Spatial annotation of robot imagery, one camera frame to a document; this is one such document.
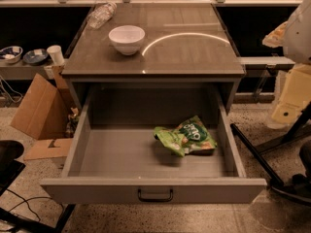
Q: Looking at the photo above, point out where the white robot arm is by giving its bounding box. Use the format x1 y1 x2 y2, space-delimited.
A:
262 0 311 129

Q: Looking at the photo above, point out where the white paper cup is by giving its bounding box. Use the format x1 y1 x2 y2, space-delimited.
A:
47 45 65 66

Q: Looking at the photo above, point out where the blue patterned bowl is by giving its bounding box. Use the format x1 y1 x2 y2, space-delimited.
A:
23 49 49 65

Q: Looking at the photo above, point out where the white ceramic bowl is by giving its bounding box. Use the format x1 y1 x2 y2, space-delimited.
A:
109 25 145 55

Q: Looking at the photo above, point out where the clear plastic water bottle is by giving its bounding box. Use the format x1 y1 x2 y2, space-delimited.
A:
87 2 117 29

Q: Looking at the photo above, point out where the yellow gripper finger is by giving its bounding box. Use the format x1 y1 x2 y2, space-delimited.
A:
271 64 311 124
262 21 287 48

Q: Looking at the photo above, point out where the grey cabinet with counter top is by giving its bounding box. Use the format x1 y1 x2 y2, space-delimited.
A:
62 3 245 109

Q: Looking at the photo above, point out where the black metal stand leg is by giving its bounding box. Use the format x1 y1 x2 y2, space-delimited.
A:
230 103 311 206

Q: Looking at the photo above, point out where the black drawer handle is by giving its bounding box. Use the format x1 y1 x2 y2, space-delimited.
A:
137 189 174 203

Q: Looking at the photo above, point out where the open grey drawer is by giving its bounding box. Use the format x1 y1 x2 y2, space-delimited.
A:
41 83 266 204

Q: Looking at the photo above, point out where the blue white bowl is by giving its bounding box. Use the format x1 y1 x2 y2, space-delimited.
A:
0 46 23 64

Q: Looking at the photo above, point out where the long grey shelf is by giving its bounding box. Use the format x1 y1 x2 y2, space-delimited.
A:
0 59 64 81

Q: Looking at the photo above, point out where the green rice chip bag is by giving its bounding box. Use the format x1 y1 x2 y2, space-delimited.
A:
154 116 218 157

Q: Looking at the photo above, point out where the black floor cable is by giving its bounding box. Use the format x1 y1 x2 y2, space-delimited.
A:
5 187 66 223

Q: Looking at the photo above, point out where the brown cardboard box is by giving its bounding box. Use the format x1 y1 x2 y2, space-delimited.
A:
11 66 79 165

